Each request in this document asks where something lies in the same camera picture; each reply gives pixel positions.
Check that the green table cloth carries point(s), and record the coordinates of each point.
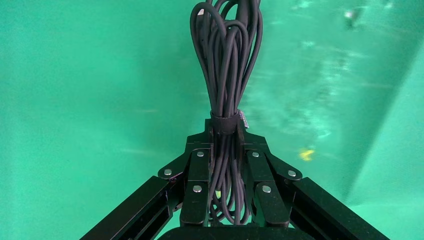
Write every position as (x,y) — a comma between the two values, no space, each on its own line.
(82,99)

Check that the small yellow star sticker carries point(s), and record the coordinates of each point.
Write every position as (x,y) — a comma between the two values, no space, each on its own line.
(306,154)

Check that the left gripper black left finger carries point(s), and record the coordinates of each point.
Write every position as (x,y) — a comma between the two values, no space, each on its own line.
(198,185)

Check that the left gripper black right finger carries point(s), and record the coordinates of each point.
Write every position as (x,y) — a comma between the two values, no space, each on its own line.
(265,192)

